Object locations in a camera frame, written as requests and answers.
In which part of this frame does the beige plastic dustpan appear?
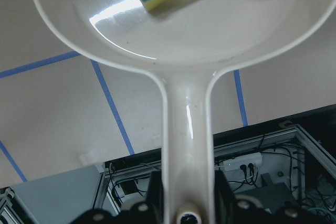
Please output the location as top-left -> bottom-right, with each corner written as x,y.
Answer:
34,0 -> 335,223

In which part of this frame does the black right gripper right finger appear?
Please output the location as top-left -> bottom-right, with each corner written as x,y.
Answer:
214,170 -> 258,223

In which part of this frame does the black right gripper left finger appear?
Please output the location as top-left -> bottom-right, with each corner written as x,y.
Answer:
130,171 -> 168,223

